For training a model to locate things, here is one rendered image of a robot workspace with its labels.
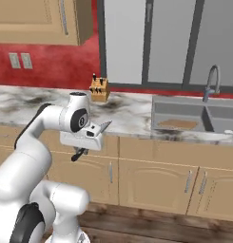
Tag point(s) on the tan wall cabinet door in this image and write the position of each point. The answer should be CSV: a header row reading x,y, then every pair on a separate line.
x,y
29,19

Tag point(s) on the tan wall cabinet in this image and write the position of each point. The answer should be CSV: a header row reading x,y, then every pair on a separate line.
x,y
84,19

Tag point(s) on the small white rounded object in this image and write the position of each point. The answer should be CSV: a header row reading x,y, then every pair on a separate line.
x,y
229,132

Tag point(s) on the grey wall outlet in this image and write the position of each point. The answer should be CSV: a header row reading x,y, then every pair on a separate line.
x,y
14,60
26,60

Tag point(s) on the grey steel sink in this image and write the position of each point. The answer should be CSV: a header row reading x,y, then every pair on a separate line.
x,y
184,109

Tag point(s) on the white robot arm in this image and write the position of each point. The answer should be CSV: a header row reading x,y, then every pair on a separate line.
x,y
29,158

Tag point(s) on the tan base cabinet door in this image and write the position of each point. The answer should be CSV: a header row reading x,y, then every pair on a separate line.
x,y
152,186
89,180
219,196

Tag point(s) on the grey-framed window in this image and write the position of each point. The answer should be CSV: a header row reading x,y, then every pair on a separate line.
x,y
127,41

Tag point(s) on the tan drawer front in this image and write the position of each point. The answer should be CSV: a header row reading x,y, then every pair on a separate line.
x,y
7,136
112,145

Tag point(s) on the tan sink front panel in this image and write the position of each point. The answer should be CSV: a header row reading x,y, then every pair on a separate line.
x,y
178,153

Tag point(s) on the wooden knife block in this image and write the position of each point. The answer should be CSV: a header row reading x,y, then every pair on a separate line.
x,y
100,91

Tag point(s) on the grey curved tap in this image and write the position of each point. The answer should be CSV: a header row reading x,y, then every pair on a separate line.
x,y
213,74

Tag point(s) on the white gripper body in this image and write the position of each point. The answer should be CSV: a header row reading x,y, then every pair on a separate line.
x,y
80,140

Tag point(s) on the brown wooden cutting board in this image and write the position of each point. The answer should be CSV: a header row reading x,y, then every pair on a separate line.
x,y
178,124

